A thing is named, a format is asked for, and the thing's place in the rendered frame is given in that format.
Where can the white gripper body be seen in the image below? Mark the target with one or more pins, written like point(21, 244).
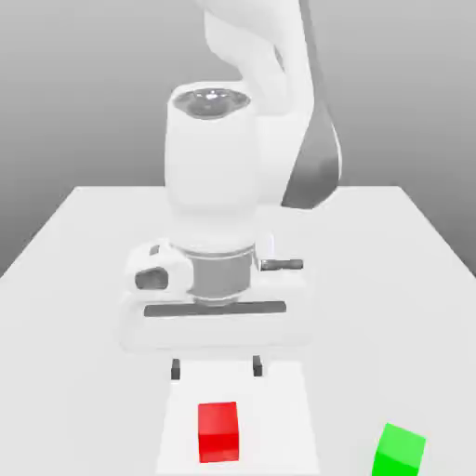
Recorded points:
point(212, 331)

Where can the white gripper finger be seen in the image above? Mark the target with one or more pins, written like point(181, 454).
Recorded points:
point(257, 366)
point(175, 369)

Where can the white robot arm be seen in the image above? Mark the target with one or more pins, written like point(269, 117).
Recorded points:
point(212, 167)

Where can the small red cube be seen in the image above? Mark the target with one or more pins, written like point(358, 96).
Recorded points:
point(218, 431)

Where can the small green cube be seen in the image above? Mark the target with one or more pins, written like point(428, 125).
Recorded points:
point(399, 452)

